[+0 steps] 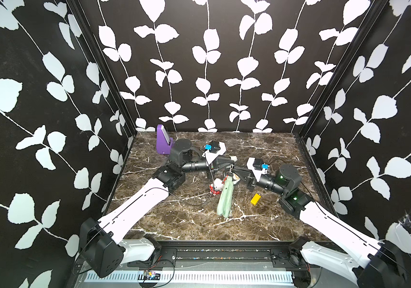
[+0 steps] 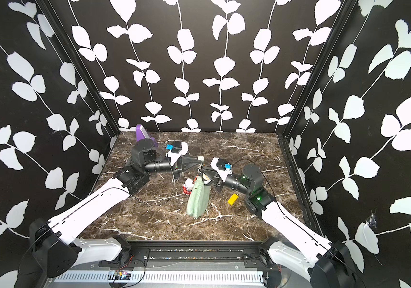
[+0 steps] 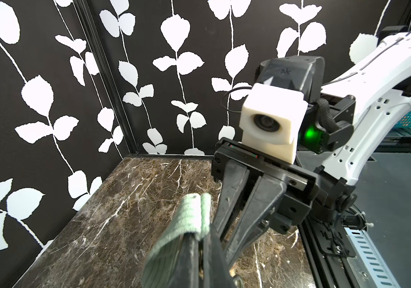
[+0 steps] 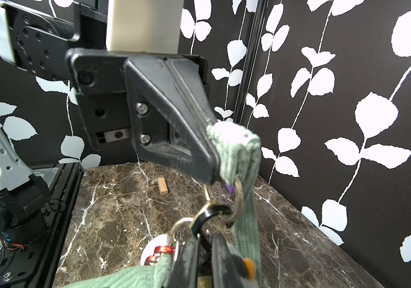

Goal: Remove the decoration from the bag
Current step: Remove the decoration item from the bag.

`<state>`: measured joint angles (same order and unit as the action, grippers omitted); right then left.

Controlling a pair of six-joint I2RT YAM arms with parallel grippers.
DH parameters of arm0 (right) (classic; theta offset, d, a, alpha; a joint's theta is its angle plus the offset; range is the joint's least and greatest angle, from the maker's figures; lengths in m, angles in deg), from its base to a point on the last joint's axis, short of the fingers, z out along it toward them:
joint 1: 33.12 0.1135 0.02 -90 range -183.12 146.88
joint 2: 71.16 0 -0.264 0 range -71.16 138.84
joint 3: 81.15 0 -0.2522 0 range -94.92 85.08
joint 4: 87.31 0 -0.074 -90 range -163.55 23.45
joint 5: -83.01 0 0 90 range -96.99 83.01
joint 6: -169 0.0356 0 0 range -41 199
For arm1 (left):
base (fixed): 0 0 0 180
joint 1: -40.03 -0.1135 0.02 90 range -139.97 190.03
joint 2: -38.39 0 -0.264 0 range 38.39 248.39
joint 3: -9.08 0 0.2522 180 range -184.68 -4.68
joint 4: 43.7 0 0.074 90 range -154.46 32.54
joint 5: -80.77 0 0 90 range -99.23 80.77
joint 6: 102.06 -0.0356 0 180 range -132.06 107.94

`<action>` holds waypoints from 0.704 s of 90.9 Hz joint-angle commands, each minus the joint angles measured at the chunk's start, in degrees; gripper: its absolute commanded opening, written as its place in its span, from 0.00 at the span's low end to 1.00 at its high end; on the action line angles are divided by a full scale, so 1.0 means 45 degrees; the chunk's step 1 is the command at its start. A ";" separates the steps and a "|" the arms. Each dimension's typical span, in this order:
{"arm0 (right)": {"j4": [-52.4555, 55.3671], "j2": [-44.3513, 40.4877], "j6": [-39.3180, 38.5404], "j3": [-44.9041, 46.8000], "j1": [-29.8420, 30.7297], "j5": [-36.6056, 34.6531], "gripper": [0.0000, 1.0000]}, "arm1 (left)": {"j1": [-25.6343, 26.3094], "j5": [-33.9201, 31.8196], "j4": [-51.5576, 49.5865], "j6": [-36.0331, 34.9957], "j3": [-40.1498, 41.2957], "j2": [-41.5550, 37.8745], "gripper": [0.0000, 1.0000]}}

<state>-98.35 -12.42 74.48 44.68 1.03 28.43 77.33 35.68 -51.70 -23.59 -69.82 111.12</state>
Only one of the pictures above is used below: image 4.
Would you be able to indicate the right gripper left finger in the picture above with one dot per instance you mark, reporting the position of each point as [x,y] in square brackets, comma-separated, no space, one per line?
[185,270]

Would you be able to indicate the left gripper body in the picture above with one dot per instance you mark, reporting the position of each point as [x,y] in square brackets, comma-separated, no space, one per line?
[98,77]

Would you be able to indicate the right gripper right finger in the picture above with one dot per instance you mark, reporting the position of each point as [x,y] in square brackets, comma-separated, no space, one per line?
[224,272]

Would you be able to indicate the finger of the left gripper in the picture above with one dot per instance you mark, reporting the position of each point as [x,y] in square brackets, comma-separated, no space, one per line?
[169,114]

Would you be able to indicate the green corduroy bag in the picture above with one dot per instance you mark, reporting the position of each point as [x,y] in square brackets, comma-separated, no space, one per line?
[240,153]

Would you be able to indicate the penguin plush keychain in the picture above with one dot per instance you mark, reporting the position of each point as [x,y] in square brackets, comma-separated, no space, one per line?
[246,268]

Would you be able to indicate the red white charm keychain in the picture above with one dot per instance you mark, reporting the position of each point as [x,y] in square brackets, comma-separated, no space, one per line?
[155,248]

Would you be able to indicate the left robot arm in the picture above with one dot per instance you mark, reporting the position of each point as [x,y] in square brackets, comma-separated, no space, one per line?
[38,43]

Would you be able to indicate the small wooden block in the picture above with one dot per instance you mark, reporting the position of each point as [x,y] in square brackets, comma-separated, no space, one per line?
[162,185]

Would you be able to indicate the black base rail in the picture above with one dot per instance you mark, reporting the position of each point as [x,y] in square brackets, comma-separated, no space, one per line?
[34,219]

